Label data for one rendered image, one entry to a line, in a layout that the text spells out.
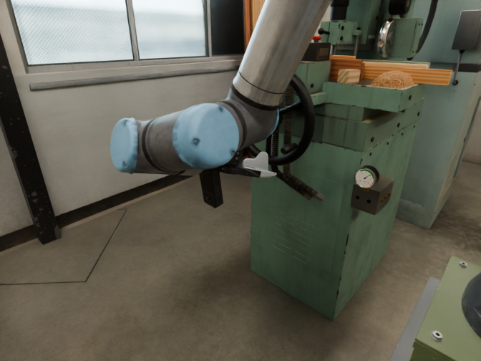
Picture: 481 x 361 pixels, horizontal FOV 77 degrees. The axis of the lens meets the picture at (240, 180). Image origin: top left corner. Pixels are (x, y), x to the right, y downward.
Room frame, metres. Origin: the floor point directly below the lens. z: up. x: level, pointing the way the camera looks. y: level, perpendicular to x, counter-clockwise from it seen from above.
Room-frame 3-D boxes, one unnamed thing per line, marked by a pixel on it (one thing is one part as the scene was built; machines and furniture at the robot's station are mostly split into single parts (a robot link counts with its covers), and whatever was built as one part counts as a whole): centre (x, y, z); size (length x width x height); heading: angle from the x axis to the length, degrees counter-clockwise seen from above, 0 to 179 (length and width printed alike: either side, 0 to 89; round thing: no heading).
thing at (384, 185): (0.85, -0.41, 0.58); 0.12 x 0.08 x 0.08; 137
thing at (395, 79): (0.90, -0.43, 0.92); 0.14 x 0.09 x 0.04; 137
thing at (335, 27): (1.15, -0.33, 1.03); 0.14 x 0.07 x 0.09; 137
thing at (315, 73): (1.00, -0.18, 0.92); 0.15 x 0.13 x 0.09; 47
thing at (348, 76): (0.95, -0.32, 0.92); 0.05 x 0.04 x 0.04; 119
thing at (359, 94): (1.06, -0.24, 0.87); 0.61 x 0.30 x 0.06; 47
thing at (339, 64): (1.05, -0.28, 0.93); 0.22 x 0.01 x 0.06; 47
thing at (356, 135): (1.22, -0.40, 0.76); 0.57 x 0.45 x 0.09; 137
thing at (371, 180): (0.80, -0.37, 0.65); 0.06 x 0.04 x 0.08; 47
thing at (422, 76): (1.07, -0.39, 0.92); 0.54 x 0.02 x 0.04; 47
